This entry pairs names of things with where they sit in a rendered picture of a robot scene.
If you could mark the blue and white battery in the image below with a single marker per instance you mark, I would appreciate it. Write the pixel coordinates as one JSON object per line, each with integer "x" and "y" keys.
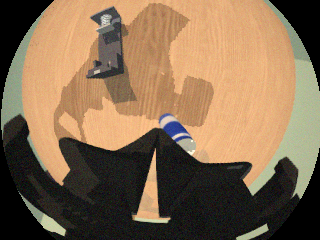
{"x": 178, "y": 132}

